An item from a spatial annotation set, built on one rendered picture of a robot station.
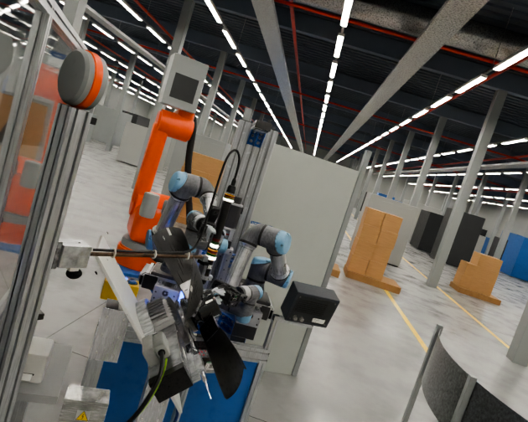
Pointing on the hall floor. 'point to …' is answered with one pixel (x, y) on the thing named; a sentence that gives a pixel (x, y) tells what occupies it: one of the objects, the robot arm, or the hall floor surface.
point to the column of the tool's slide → (34, 261)
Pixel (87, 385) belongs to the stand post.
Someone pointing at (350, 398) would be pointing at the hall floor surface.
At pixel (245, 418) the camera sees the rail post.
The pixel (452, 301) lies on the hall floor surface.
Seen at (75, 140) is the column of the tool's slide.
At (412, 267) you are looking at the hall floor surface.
